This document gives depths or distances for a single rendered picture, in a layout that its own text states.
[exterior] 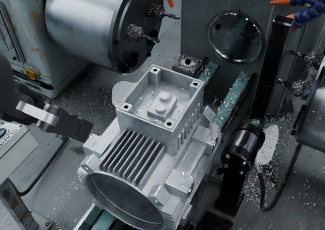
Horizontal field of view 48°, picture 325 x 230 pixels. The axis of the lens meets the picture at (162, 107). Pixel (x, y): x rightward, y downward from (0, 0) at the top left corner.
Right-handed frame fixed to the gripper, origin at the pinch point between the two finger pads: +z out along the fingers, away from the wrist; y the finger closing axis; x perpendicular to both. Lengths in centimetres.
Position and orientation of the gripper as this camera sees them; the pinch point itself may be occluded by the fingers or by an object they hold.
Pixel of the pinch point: (69, 125)
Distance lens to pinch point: 50.6
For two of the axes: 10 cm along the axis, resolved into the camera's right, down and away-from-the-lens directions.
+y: -8.7, -3.5, 3.4
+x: -4.1, 9.0, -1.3
